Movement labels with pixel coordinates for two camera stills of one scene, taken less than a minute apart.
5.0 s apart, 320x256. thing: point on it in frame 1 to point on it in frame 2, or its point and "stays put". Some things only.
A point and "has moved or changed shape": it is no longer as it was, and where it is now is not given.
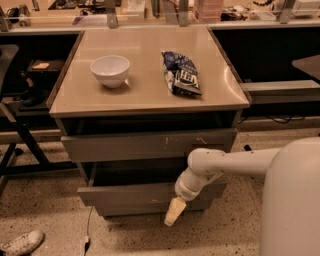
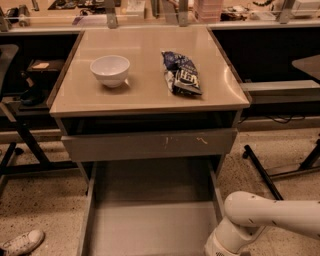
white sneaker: (22, 244) stays put
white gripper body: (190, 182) to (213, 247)
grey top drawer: (146, 146) stays put
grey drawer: (139, 184) has moved or changed shape
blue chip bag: (181, 74) stays put
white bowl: (111, 70) stays put
